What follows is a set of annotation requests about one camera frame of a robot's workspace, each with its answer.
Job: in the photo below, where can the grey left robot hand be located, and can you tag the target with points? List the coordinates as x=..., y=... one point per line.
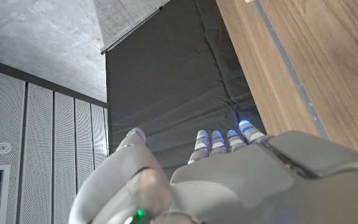
x=244, y=186

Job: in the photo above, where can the black fabric backdrop curtain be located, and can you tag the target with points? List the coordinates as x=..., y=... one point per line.
x=172, y=84

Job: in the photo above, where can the black curtain rod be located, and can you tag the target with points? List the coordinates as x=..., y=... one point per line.
x=129, y=32

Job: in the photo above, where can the round white ceiling sensor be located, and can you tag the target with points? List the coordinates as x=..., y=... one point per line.
x=3, y=147

